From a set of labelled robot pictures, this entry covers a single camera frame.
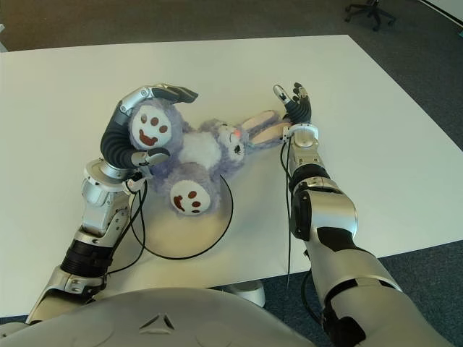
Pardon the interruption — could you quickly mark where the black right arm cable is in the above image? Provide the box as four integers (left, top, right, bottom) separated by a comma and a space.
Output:
280, 139, 294, 290

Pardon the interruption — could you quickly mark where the white table base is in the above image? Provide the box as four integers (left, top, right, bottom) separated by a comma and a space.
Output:
216, 280, 267, 307

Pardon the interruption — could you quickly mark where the black office chair base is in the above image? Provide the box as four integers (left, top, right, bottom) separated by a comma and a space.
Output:
344, 0, 397, 32

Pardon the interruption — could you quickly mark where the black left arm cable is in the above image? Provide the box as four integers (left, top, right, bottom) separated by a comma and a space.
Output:
104, 173, 153, 278

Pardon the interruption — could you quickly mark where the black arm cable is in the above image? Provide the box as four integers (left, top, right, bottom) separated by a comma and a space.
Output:
280, 139, 294, 290
104, 173, 153, 278

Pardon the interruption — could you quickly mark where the purple plush rabbit doll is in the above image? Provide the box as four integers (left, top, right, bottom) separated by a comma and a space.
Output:
127, 100, 292, 217

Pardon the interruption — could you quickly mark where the silver robot torso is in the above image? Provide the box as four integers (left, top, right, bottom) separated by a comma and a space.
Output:
0, 287, 315, 347

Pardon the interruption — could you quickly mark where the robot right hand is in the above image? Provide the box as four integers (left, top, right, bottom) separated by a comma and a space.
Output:
273, 82, 314, 127

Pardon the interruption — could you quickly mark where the white plate black rim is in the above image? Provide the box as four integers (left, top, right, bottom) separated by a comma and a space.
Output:
129, 173, 235, 260

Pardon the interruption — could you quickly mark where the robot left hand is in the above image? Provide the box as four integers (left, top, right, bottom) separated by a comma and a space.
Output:
100, 82, 200, 171

